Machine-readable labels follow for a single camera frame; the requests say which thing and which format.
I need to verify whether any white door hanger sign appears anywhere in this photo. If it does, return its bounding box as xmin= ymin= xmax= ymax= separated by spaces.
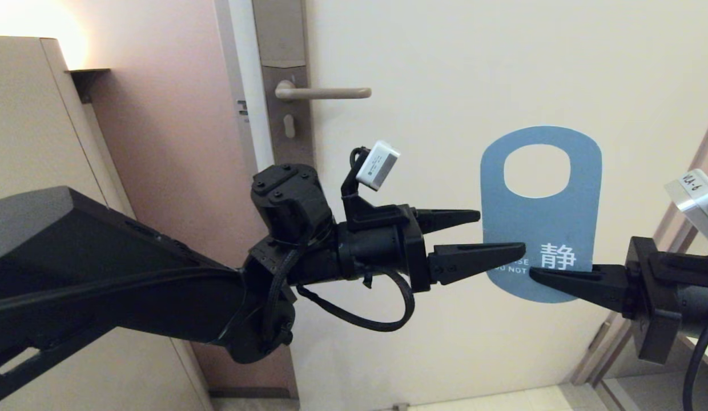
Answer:
xmin=481 ymin=126 xmax=603 ymax=303

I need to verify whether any white room door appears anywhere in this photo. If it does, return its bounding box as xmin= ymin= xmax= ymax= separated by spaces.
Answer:
xmin=228 ymin=0 xmax=708 ymax=410

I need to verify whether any grey-brown door lock plate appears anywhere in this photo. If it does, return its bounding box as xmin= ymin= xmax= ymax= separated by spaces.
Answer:
xmin=252 ymin=0 xmax=315 ymax=167

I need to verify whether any beige cabinet panel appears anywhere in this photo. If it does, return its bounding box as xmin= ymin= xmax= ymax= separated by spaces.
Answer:
xmin=0 ymin=36 xmax=212 ymax=411

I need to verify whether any black left camera mount bracket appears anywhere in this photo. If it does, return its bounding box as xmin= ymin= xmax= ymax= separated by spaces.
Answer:
xmin=341 ymin=147 xmax=415 ymax=232

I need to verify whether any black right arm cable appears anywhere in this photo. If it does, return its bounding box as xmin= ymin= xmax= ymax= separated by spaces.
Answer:
xmin=682 ymin=305 xmax=708 ymax=411

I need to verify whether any thin black camera cable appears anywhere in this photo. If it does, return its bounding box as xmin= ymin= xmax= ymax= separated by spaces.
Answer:
xmin=297 ymin=268 xmax=416 ymax=333

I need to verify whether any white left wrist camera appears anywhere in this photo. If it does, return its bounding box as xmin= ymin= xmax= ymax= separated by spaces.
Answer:
xmin=356 ymin=140 xmax=400 ymax=191

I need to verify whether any thick black braided cable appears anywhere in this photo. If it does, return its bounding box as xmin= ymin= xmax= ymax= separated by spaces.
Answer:
xmin=263 ymin=245 xmax=302 ymax=344

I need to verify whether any beige lever door handle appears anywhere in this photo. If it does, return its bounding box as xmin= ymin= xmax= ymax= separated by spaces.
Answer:
xmin=274 ymin=80 xmax=372 ymax=101

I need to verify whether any dark wall baseboard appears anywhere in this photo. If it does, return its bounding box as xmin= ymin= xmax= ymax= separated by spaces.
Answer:
xmin=208 ymin=388 xmax=291 ymax=399

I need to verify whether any dark wall lamp shelf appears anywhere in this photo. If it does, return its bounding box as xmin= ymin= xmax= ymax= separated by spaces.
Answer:
xmin=69 ymin=68 xmax=112 ymax=104

